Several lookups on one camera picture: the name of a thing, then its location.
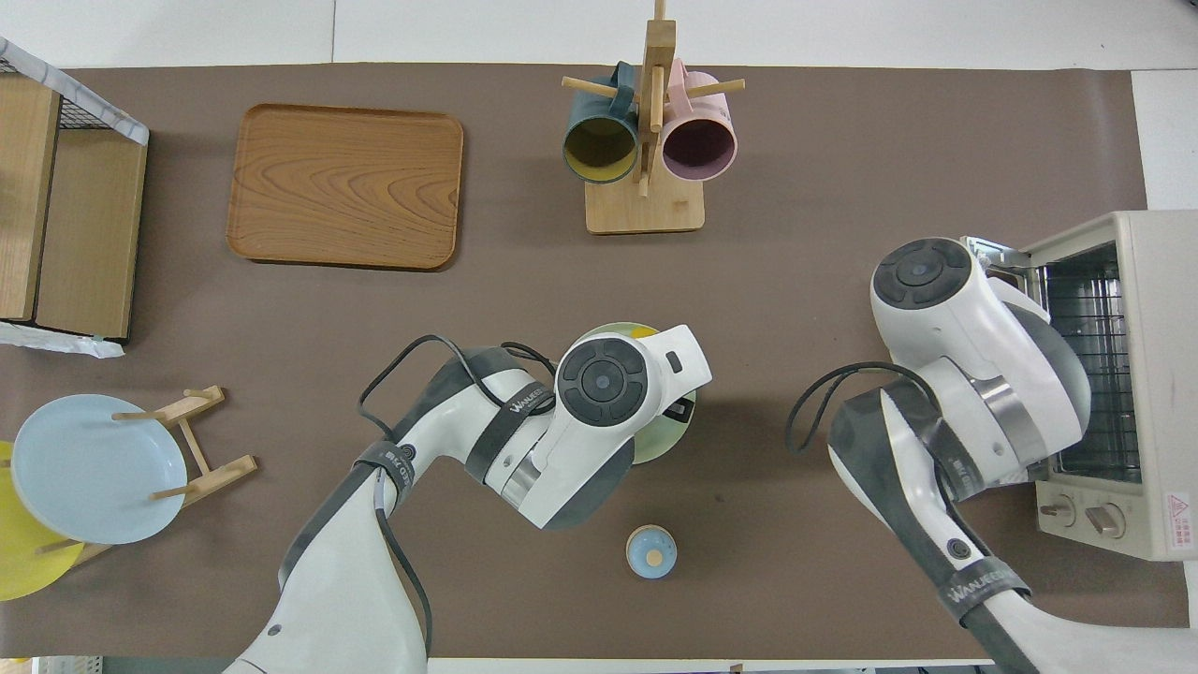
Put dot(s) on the white slatted crate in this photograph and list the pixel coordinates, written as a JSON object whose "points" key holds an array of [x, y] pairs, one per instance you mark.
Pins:
{"points": [[65, 666]]}

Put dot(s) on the brown table mat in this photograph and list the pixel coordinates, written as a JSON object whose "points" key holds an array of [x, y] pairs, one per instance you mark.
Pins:
{"points": [[749, 234]]}

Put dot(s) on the pink mug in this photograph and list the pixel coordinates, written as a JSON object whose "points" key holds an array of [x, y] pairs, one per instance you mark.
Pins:
{"points": [[697, 145]]}

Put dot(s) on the wooden step shelf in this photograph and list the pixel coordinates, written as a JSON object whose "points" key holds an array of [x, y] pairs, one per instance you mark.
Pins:
{"points": [[94, 206]]}

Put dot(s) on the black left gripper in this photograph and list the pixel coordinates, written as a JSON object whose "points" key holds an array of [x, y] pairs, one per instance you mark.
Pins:
{"points": [[679, 410]]}

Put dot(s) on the yellow plate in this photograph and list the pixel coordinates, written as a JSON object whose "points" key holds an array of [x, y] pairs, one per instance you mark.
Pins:
{"points": [[19, 562]]}

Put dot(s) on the white toaster oven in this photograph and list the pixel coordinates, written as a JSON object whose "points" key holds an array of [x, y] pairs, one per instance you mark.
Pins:
{"points": [[1161, 374]]}

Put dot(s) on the white checked fabric strip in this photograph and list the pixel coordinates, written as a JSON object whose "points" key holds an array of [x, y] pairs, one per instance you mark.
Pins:
{"points": [[94, 108], [65, 344]]}

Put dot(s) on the wooden serving tray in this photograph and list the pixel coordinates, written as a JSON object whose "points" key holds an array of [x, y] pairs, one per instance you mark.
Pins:
{"points": [[346, 187]]}

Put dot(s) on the dark teal mug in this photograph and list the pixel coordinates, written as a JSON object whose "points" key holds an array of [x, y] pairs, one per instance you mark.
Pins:
{"points": [[599, 150]]}

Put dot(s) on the wooden plate rack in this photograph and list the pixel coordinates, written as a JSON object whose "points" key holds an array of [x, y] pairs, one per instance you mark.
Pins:
{"points": [[220, 476]]}

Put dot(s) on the light green plate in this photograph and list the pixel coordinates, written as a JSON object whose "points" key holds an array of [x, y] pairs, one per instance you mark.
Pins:
{"points": [[660, 440]]}

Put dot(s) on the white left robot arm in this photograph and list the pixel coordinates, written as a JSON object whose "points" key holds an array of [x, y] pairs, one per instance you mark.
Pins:
{"points": [[562, 440]]}

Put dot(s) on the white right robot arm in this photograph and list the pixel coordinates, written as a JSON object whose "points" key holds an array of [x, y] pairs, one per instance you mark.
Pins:
{"points": [[973, 346]]}

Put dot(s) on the small blue lidded jar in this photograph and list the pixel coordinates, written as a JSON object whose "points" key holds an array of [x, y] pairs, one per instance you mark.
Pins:
{"points": [[650, 552]]}

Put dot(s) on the wooden mug tree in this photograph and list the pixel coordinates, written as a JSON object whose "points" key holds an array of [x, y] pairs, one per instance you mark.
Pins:
{"points": [[646, 211]]}

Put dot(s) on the light blue plate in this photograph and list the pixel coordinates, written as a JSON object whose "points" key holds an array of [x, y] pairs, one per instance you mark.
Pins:
{"points": [[94, 468]]}

